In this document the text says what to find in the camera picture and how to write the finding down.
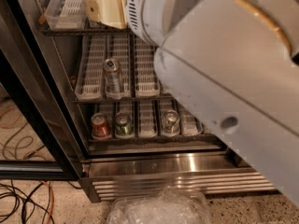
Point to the stainless steel display fridge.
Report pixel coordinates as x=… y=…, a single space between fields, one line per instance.
x=111 y=171

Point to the clear crumpled plastic bag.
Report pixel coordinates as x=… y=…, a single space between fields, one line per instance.
x=169 y=206

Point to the red soda can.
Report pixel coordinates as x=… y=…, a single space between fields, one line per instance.
x=100 y=125

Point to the top wire shelf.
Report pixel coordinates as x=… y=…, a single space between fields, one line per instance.
x=89 y=31

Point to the middle wire shelf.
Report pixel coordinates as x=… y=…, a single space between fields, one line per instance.
x=98 y=101

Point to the shelf glide tray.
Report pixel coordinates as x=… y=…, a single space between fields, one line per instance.
x=65 y=14
x=89 y=85
x=146 y=81

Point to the dark green soda can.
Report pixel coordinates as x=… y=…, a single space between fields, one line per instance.
x=123 y=125

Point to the green red white can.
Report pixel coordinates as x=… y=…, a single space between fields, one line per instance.
x=170 y=121

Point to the silver blue can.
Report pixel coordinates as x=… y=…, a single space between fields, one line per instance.
x=113 y=75

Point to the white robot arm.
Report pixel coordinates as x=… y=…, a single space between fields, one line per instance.
x=233 y=64

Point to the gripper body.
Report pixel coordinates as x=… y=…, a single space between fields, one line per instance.
x=146 y=11

